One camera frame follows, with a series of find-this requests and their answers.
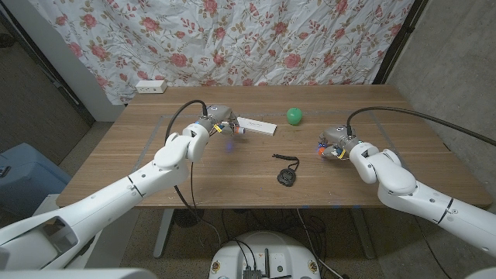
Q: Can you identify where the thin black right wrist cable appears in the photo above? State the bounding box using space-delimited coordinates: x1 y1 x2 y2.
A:
413 215 443 270

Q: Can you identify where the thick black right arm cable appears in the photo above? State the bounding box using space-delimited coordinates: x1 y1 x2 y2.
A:
346 106 496 147

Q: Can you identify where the thin black left wrist cable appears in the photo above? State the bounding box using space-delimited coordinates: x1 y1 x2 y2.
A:
189 161 222 242

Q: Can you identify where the metal table leg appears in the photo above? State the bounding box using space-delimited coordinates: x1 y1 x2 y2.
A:
153 208 175 260
350 208 376 260

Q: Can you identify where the white floor cable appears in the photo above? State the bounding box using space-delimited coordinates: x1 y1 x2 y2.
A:
296 208 344 279

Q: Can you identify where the blue plastic bin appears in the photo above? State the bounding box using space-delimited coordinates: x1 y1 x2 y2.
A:
0 142 73 218

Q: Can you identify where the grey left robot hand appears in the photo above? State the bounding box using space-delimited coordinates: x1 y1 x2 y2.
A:
197 104 241 136

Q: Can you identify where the black floor cable tangle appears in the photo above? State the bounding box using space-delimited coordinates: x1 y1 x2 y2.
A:
220 208 330 272

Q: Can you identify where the floral rose print curtain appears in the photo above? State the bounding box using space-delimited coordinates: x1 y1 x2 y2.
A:
29 0 415 105

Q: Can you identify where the flat white rectangular box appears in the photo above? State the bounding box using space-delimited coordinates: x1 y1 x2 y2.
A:
236 116 278 136

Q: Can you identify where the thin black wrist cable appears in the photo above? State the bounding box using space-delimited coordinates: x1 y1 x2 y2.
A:
189 161 222 242
413 215 443 270

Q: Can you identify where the black stopwatch with cord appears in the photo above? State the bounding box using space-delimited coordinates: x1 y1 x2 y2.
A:
271 153 301 188

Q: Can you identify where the white robot torso base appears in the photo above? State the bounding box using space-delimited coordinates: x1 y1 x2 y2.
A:
208 231 322 279

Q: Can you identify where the white power strip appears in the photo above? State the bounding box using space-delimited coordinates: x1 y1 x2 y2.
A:
135 79 168 95

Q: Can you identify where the white robot head rim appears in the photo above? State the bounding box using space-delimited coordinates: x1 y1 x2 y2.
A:
0 268 158 279

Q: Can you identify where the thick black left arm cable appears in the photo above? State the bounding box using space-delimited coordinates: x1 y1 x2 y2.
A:
164 99 222 242

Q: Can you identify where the black backdrop stand pole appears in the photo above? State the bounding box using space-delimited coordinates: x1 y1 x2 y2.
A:
372 0 429 85

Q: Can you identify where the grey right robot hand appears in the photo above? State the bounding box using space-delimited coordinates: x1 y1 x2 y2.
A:
317 125 360 160

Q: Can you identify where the green ball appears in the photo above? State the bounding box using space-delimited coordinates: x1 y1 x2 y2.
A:
286 107 304 126

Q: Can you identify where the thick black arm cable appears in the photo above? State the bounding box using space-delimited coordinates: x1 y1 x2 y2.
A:
164 99 222 242
346 106 496 147

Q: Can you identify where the round black floor fan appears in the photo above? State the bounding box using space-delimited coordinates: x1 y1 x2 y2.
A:
172 208 205 228

